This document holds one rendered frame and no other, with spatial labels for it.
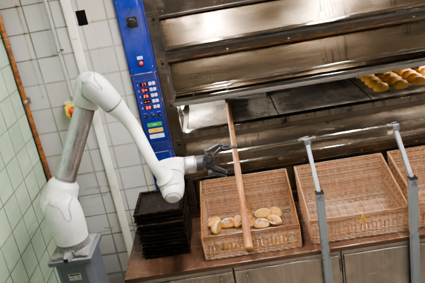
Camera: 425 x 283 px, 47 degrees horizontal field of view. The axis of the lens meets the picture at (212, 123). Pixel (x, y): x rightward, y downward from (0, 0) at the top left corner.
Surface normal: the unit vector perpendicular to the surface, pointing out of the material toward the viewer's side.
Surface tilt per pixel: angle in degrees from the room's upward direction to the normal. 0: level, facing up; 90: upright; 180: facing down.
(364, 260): 90
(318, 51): 70
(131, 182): 90
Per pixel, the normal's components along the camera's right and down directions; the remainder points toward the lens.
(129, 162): 0.02, 0.33
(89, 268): 0.68, 0.14
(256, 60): -0.04, 0.00
